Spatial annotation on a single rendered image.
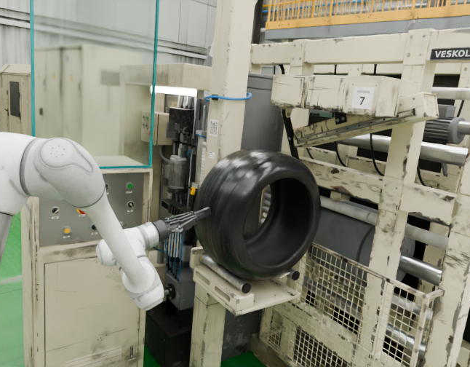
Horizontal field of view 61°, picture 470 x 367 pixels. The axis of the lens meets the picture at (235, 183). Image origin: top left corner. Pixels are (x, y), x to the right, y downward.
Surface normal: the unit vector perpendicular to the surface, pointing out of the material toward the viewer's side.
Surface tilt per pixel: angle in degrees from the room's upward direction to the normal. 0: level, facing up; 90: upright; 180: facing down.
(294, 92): 90
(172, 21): 90
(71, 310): 90
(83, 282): 90
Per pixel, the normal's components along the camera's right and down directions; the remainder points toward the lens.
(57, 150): 0.21, -0.40
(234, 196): -0.11, -0.16
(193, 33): 0.69, 0.21
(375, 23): -0.72, 0.08
